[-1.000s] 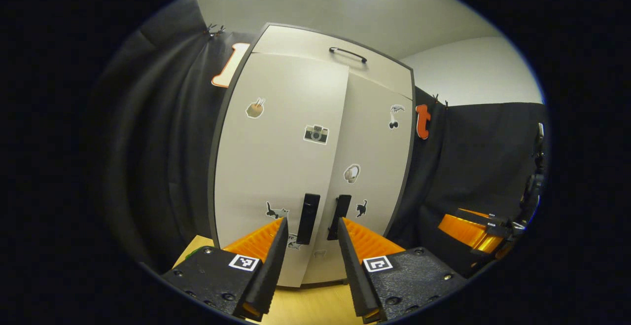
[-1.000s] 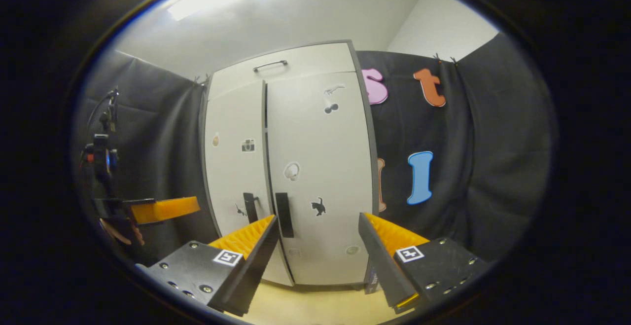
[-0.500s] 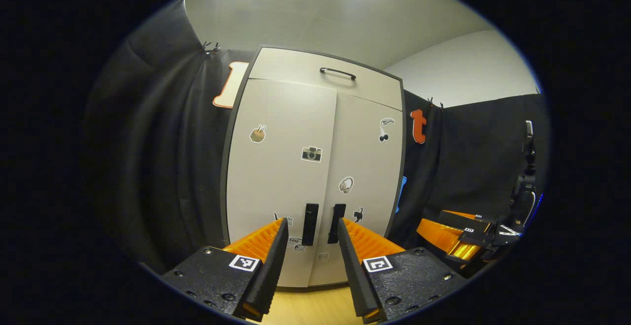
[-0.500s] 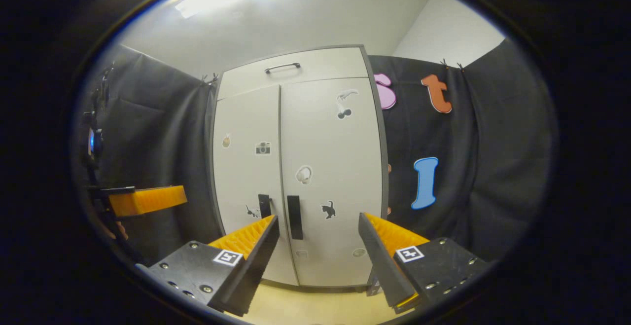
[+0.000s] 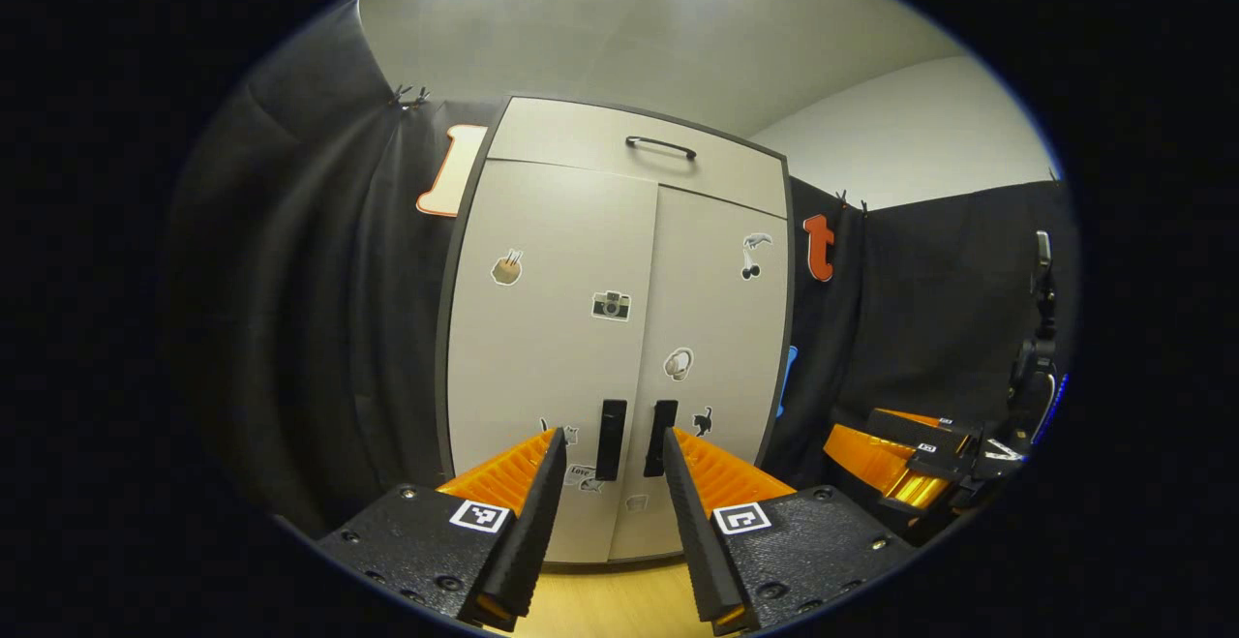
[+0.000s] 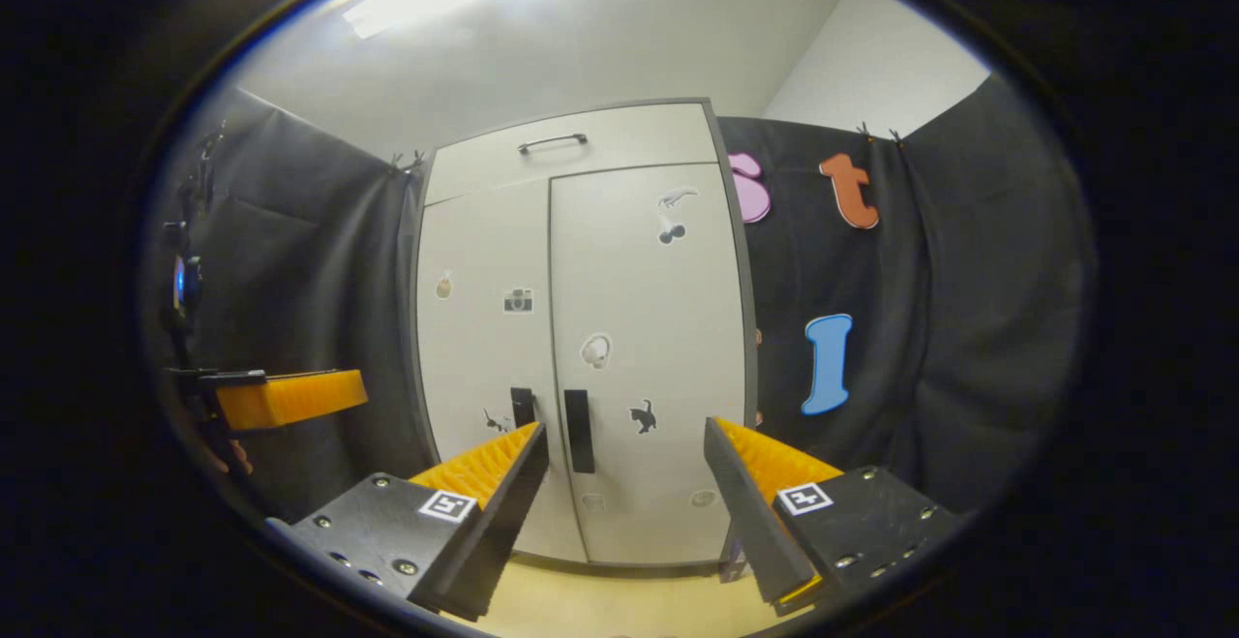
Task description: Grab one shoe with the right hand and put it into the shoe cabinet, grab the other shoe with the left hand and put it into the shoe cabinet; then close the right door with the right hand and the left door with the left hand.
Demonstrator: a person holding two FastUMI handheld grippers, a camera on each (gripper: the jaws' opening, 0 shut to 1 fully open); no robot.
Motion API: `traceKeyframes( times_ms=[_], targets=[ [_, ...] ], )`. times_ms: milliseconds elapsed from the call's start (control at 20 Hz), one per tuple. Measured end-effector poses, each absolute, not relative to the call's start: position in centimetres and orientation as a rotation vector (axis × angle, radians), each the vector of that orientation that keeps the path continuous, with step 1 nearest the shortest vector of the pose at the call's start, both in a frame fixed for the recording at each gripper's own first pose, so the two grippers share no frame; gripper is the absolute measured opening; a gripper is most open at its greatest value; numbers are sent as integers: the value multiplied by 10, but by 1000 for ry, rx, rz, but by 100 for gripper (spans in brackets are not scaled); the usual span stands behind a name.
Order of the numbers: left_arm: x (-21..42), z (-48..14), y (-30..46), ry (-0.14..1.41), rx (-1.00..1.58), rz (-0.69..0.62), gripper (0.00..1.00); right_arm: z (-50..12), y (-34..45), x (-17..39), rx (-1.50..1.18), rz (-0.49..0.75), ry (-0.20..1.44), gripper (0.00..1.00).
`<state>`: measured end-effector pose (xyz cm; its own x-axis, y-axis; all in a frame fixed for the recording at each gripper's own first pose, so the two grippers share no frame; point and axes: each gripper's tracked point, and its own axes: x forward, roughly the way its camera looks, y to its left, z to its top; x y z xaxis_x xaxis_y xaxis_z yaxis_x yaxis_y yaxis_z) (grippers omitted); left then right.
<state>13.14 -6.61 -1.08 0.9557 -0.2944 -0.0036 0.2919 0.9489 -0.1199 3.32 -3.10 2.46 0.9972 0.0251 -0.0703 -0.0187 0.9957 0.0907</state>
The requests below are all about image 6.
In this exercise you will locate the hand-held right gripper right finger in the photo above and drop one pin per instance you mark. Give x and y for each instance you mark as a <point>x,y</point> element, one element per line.
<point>745,522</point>

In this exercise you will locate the white shoe cabinet door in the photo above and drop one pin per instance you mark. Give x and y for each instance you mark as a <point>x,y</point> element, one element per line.
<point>639,280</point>
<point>474,231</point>

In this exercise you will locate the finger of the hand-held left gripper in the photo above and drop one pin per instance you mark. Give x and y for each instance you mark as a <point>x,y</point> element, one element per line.
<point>290,396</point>

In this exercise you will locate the white shoe cabinet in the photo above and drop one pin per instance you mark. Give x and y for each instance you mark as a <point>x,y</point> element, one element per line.
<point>750,367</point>

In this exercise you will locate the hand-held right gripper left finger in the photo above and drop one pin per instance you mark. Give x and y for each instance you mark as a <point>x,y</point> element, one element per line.
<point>508,522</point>

